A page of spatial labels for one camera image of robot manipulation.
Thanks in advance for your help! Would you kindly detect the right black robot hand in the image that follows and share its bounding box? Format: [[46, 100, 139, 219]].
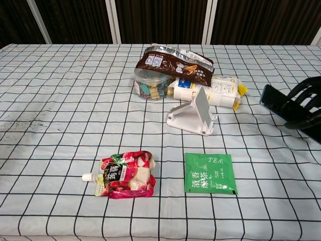
[[284, 76, 321, 131]]

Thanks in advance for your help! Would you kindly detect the black smartphone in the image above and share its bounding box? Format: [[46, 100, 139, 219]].
[[259, 84, 321, 145]]

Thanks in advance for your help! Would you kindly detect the white folding phone stand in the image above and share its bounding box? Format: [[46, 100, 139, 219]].
[[167, 86, 218, 137]]

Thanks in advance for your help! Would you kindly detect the white yellow tissue pack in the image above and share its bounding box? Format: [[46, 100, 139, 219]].
[[167, 74, 249, 111]]

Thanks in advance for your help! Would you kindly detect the dark slatted partition panel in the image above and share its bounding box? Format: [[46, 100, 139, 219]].
[[34, 0, 114, 45], [114, 0, 209, 45], [210, 0, 321, 46], [0, 0, 47, 49]]

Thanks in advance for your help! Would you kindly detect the green tea sachet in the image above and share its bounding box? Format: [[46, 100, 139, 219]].
[[184, 152, 239, 195]]

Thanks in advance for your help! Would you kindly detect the brown foil snack bag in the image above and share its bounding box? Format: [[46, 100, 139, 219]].
[[135, 44, 215, 87]]

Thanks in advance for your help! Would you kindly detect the clear jar of binder clips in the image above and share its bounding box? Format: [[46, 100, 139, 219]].
[[132, 67, 177, 101]]

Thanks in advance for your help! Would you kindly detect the red jelly drink pouch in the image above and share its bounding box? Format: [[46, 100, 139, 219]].
[[81, 150, 157, 200]]

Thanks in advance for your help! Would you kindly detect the blue checkered tablecloth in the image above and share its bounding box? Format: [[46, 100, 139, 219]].
[[0, 43, 321, 241]]

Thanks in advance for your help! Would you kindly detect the white partition frame post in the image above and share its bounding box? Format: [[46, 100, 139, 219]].
[[104, 0, 122, 45], [311, 24, 321, 46], [201, 0, 219, 45], [26, 0, 53, 45]]

